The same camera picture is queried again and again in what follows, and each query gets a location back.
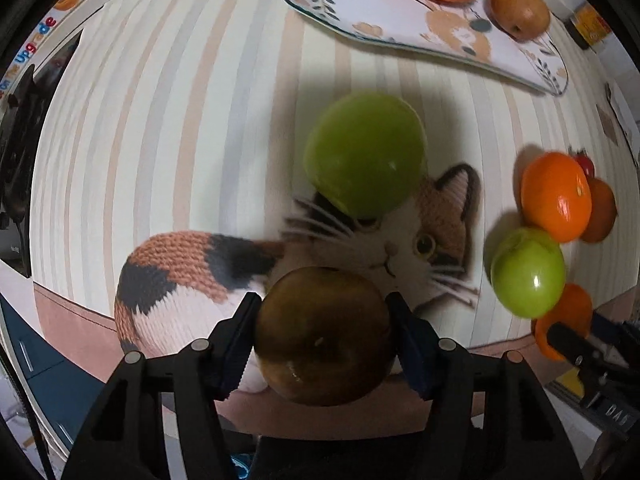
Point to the black gas stove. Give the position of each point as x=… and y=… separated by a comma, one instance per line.
x=20, y=140

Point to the small brown card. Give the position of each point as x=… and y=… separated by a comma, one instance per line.
x=607, y=125

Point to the soy sauce bottle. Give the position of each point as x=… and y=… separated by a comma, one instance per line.
x=592, y=25

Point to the dark brown round fruit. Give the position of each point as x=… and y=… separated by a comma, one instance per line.
x=322, y=330

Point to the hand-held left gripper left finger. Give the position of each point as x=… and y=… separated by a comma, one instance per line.
x=246, y=322

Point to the red cherry tomato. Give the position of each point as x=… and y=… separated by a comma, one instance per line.
x=585, y=164

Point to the brownish orange fruit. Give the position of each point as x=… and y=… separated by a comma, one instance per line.
x=604, y=210

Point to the brown pear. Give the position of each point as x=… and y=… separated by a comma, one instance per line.
x=520, y=10

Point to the blue cabinet front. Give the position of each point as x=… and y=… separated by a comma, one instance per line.
x=45, y=375

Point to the small orange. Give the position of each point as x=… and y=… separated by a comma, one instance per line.
x=567, y=305
x=555, y=195

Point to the colourful wall sticker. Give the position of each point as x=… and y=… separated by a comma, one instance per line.
x=30, y=50

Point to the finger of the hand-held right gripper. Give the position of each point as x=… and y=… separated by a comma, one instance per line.
x=617, y=335
x=575, y=347

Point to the striped cat print mat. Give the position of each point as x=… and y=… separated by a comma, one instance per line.
x=175, y=135

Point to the floral oval plate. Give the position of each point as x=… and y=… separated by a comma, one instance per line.
x=380, y=15

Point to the green apple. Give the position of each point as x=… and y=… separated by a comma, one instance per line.
x=527, y=272
x=365, y=152

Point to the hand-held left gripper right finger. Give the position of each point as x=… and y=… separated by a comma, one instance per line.
x=406, y=332

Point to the white folded paper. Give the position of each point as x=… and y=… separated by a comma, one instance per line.
x=625, y=115

